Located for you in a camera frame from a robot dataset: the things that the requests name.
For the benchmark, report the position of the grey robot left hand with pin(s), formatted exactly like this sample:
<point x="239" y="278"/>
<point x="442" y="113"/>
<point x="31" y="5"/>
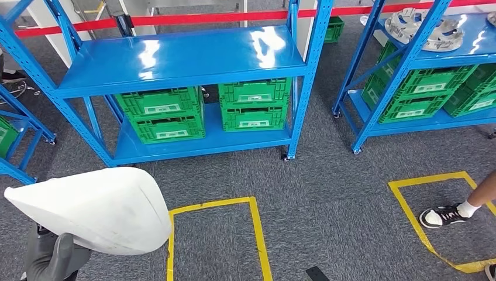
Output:
<point x="54" y="260"/>

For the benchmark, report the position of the white curved shell part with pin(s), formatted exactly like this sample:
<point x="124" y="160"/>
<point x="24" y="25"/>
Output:
<point x="97" y="209"/>

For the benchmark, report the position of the blue metal shelf rack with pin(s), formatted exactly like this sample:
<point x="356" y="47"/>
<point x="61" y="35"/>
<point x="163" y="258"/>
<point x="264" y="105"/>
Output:
<point x="186" y="58"/>
<point x="476" y="42"/>
<point x="15" y="170"/>

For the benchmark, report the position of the grey cast metal part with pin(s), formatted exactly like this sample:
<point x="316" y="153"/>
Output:
<point x="441" y="38"/>
<point x="493" y="18"/>

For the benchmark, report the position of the office chair base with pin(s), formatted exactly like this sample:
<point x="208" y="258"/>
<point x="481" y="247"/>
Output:
<point x="15" y="87"/>

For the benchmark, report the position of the red barrier belt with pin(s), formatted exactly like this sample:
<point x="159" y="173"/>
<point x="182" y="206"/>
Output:
<point x="213" y="17"/>

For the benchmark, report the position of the yellow floor tape square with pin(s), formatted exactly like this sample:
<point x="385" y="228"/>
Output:
<point x="426" y="179"/>

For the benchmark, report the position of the person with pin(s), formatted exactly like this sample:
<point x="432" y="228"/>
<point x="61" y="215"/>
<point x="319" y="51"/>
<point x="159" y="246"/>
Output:
<point x="445" y="215"/>

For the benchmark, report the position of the black stanchion post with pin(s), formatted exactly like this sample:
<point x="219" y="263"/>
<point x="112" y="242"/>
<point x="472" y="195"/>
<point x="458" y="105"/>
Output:
<point x="123" y="24"/>

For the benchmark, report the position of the black robot body bracket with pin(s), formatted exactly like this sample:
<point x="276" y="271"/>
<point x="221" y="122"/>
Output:
<point x="317" y="274"/>

